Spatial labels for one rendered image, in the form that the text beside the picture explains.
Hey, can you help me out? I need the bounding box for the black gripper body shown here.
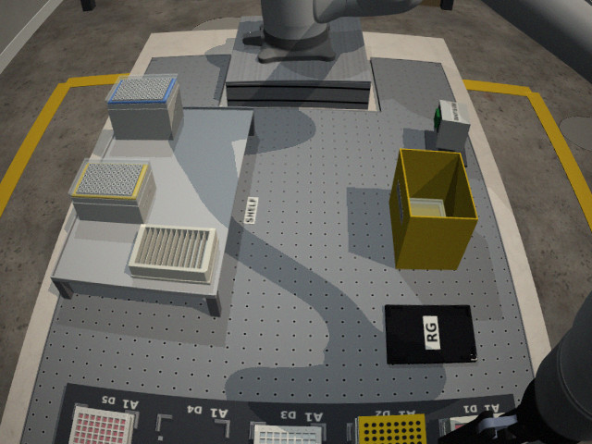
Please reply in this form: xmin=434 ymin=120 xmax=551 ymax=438
xmin=506 ymin=379 xmax=578 ymax=444

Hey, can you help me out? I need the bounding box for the white trough reservoir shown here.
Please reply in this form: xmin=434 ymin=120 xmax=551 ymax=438
xmin=129 ymin=224 xmax=219 ymax=285

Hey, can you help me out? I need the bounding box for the yellow tip rack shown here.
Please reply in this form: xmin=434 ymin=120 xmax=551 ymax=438
xmin=351 ymin=413 xmax=426 ymax=444

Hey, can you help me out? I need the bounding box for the black flat rectangular pad with rg label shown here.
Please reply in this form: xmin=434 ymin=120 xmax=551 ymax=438
xmin=385 ymin=304 xmax=477 ymax=364

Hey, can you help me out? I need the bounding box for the beige well plate with pink wells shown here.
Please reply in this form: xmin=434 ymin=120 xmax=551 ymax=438
xmin=68 ymin=406 xmax=135 ymax=444

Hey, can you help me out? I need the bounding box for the yellow open-top box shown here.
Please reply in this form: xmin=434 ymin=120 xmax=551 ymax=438
xmin=389 ymin=148 xmax=478 ymax=270

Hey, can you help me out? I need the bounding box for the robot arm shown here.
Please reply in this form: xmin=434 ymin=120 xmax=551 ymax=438
xmin=242 ymin=0 xmax=592 ymax=441

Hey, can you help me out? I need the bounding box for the grey flat table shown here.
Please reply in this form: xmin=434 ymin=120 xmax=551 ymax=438
xmin=50 ymin=106 xmax=255 ymax=317

